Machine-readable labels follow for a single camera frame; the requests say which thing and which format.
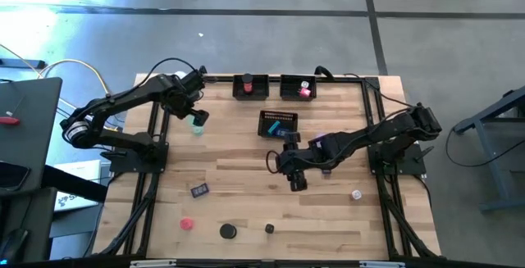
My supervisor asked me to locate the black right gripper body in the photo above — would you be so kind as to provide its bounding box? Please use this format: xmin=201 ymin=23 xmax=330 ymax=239
xmin=277 ymin=147 xmax=325 ymax=175

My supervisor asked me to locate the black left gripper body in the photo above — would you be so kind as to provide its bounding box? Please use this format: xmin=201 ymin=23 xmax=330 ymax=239
xmin=162 ymin=70 xmax=206 ymax=120

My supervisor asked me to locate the black slotted plastic basket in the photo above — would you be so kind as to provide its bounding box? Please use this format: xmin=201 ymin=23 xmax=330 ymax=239
xmin=279 ymin=74 xmax=318 ymax=102
xmin=232 ymin=74 xmax=271 ymax=101
xmin=257 ymin=110 xmax=299 ymax=139

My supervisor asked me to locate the black round device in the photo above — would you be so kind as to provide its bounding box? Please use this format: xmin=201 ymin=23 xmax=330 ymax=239
xmin=218 ymin=223 xmax=238 ymax=240

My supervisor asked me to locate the white printed box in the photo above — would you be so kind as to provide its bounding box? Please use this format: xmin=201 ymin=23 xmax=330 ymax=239
xmin=52 ymin=159 xmax=103 ymax=213

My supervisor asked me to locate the black crossbar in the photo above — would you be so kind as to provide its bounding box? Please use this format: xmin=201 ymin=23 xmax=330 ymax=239
xmin=40 ymin=163 xmax=109 ymax=204

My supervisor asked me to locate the dark grey desk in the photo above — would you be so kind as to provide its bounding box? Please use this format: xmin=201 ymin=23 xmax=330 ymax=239
xmin=0 ymin=76 xmax=63 ymax=198

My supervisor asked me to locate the black floor bar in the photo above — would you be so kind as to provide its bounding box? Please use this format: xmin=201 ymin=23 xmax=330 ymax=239
xmin=0 ymin=57 xmax=47 ymax=70

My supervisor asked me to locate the dark smartphone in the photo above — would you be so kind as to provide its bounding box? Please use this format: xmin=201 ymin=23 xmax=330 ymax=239
xmin=0 ymin=161 xmax=31 ymax=192

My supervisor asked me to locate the black computer mouse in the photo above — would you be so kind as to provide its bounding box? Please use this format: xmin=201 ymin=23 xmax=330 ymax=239
xmin=0 ymin=228 xmax=30 ymax=264

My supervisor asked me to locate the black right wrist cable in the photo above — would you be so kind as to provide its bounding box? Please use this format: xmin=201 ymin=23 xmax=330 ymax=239
xmin=265 ymin=149 xmax=284 ymax=175

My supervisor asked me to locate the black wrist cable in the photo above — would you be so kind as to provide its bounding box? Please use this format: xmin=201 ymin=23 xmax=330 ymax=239
xmin=265 ymin=149 xmax=284 ymax=175
xmin=145 ymin=57 xmax=199 ymax=81

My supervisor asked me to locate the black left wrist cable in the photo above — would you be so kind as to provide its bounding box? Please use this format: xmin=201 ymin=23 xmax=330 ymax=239
xmin=145 ymin=57 xmax=199 ymax=81

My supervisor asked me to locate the yellow extension cable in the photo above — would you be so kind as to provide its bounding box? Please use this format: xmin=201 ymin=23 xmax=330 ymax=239
xmin=0 ymin=42 xmax=121 ymax=141
xmin=39 ymin=57 xmax=121 ymax=110

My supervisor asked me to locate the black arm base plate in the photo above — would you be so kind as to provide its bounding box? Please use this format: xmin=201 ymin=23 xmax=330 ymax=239
xmin=109 ymin=140 xmax=170 ymax=175
xmin=368 ymin=143 xmax=427 ymax=177

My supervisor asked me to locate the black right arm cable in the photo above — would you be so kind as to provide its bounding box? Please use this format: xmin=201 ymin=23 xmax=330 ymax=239
xmin=343 ymin=72 xmax=415 ymax=109

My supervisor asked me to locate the silver bracket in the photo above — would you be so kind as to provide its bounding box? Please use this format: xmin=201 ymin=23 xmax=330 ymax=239
xmin=358 ymin=260 xmax=407 ymax=268
xmin=129 ymin=259 xmax=178 ymax=268

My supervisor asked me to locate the black floor cable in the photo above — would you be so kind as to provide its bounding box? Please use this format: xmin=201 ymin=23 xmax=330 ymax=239
xmin=445 ymin=126 xmax=525 ymax=169

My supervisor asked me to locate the red handled screwdriver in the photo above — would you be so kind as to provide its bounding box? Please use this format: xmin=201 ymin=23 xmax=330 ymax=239
xmin=0 ymin=95 xmax=26 ymax=127

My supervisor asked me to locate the grey metal table frame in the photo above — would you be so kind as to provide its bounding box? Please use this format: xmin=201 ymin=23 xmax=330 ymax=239
xmin=452 ymin=85 xmax=525 ymax=215

